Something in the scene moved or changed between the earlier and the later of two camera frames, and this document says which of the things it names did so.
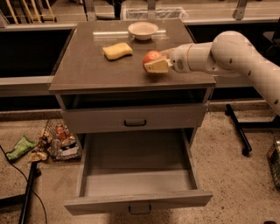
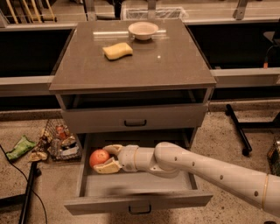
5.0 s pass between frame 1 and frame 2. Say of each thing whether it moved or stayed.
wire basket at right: stayed
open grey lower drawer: stayed
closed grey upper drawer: stayed
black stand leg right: stayed
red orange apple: moved
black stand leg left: stayed
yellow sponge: stayed
